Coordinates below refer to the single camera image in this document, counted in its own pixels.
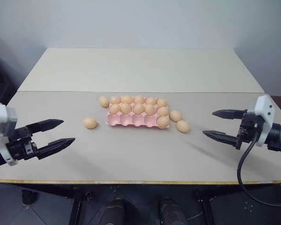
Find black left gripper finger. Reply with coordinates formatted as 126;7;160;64
25;119;65;136
35;137;76;160

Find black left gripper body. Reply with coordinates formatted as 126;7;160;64
6;126;40;162

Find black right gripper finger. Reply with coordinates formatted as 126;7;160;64
201;130;241;148
211;108;248;121

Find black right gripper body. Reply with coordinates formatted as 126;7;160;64
235;109;266;151

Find pink egg tray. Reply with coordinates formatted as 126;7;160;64
105;100;171;129

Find black caster wheel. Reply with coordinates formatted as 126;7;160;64
22;189;38;205

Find black metal table leg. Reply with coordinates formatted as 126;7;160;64
192;184;213;225
69;184;95;225

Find dark rounded shape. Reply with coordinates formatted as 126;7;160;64
99;197;126;225
158;197;189;225

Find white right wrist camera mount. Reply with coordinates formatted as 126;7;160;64
246;94;276;148

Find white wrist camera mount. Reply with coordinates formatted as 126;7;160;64
0;102;19;167
246;94;276;148

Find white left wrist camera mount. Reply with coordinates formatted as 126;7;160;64
0;102;19;167

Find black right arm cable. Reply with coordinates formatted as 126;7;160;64
237;131;281;211

